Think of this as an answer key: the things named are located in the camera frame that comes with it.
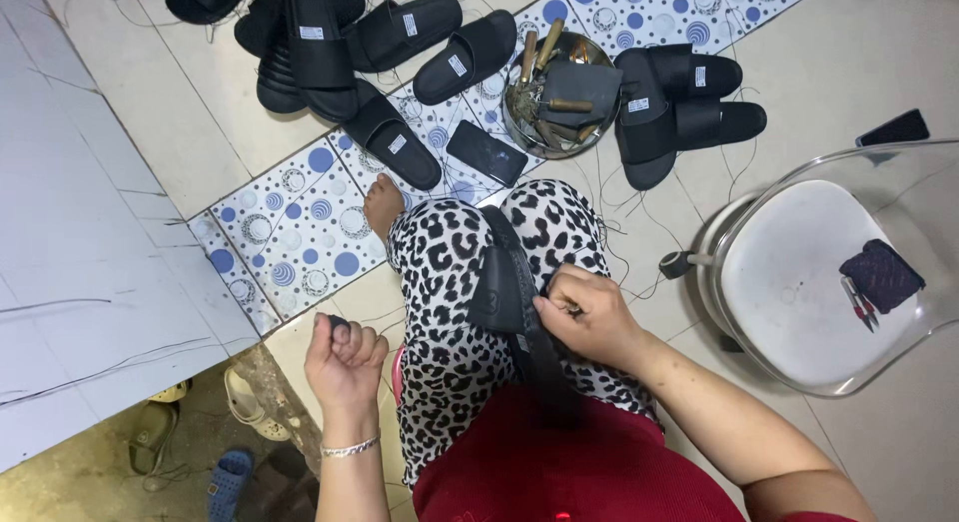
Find person's left hand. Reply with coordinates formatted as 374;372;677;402
303;314;391;427

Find person's right hand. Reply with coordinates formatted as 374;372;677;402
533;263;642;374

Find black slide sandal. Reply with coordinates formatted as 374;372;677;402
673;100;768;153
466;205;582;427
613;47;680;192
647;43;744;100

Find pink stool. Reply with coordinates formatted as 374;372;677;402
390;342;408;408

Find cream clog sandal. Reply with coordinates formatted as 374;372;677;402
222;365;292;443

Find leopard print trousers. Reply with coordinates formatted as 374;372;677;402
385;178;662;488

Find white round base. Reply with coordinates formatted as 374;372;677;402
696;191;762;352

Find blue clog sandal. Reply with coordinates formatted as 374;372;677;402
205;448;256;522

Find red ribbed shirt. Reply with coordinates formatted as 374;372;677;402
411;383;860;522

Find pale yellow sandal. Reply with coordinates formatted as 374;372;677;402
145;379;190;405

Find person's bare foot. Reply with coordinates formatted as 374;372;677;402
363;173;408;243

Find white seat cushion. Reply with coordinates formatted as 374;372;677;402
720;179;924;389

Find olive green sandal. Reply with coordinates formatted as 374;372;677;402
126;400;180;477

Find round metal bowl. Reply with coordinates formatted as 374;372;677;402
501;31;622;161

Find black smartphone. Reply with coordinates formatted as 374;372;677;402
446;119;529;188
856;108;931;149

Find dark grey leather piece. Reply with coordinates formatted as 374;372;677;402
538;60;623;130

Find red thread snips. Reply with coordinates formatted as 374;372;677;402
840;275;880;334

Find dark blue cloth pouch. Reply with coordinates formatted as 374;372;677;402
838;239;927;315

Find heap of black slide sandals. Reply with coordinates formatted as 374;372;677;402
116;0;518;192

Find clear plastic chair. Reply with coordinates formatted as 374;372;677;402
707;138;959;399

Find silver chain bracelet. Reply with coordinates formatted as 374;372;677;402
321;432;382;459

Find black knob handle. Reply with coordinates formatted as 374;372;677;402
658;251;713;281

